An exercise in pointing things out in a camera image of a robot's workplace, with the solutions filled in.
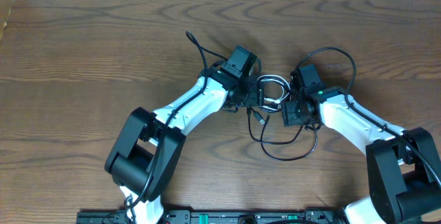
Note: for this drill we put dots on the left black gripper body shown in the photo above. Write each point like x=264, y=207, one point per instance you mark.
x=249, y=95

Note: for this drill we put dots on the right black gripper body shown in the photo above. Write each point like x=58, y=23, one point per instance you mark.
x=294, y=115

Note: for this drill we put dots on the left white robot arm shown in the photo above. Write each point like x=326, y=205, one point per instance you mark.
x=145, y=154

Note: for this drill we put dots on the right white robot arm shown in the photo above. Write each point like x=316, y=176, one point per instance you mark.
x=403, y=166

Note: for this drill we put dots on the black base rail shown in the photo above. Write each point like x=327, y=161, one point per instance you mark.
x=311, y=215

